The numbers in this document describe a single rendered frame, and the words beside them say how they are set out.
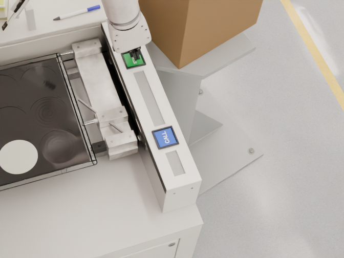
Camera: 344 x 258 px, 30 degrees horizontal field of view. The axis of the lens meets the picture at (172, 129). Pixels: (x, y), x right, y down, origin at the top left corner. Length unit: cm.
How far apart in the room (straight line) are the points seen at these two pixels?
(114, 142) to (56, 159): 16
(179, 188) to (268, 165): 121
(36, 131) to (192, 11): 52
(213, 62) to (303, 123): 102
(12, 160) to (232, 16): 76
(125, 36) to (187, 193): 43
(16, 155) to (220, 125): 129
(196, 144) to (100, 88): 100
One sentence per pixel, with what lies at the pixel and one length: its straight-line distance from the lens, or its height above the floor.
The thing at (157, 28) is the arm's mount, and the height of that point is 90.
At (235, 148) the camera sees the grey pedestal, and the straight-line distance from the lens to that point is 275.
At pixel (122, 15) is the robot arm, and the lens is 155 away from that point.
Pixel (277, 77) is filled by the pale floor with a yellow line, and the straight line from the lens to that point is 302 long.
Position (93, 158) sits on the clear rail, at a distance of 167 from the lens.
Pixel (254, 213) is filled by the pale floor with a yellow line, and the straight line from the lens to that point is 265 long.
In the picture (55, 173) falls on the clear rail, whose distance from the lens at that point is 166.
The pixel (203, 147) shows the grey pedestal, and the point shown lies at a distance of 273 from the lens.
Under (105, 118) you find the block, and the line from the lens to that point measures 173.
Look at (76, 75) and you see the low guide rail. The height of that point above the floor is 84.
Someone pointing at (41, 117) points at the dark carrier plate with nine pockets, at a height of 90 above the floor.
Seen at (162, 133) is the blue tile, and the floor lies 96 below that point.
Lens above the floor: 237
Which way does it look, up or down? 59 degrees down
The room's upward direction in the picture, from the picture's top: 9 degrees clockwise
